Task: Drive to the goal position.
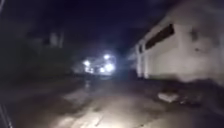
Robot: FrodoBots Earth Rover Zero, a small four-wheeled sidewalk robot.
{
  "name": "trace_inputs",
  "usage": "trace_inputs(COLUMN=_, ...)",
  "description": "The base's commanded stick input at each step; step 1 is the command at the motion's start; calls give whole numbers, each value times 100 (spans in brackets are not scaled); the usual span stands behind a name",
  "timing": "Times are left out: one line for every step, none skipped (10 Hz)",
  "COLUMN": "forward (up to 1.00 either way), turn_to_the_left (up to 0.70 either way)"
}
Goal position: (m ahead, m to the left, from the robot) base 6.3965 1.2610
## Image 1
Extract dark building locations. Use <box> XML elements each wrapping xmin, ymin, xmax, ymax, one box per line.
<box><xmin>0</xmin><ymin>26</ymin><xmax>74</xmax><ymax>81</ymax></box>

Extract white building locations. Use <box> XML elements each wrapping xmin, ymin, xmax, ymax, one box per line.
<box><xmin>127</xmin><ymin>0</ymin><xmax>224</xmax><ymax>85</ymax></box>

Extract grey concrete road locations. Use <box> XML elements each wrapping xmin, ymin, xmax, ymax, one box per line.
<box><xmin>0</xmin><ymin>73</ymin><xmax>224</xmax><ymax>128</ymax></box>

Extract pale stone slab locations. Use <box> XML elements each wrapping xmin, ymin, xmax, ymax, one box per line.
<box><xmin>157</xmin><ymin>91</ymin><xmax>180</xmax><ymax>104</ymax></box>

